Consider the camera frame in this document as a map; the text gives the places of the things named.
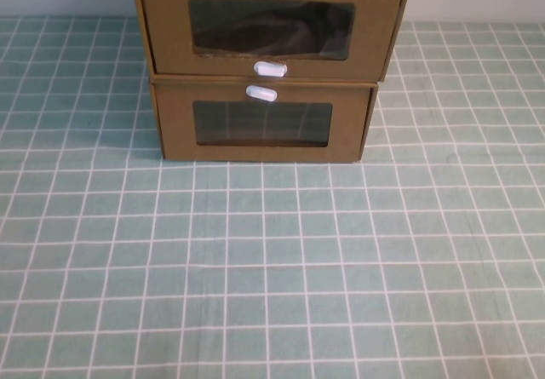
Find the cardboard shoe box holding shoe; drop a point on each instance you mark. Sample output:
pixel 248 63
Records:
pixel 166 21

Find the cardboard shoe box, empty window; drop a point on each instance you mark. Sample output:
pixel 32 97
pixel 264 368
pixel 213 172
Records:
pixel 174 140

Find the dark brown shoe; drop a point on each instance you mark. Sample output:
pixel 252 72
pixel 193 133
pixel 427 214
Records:
pixel 272 30

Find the green checkered tablecloth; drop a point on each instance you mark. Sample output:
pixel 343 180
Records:
pixel 272 268

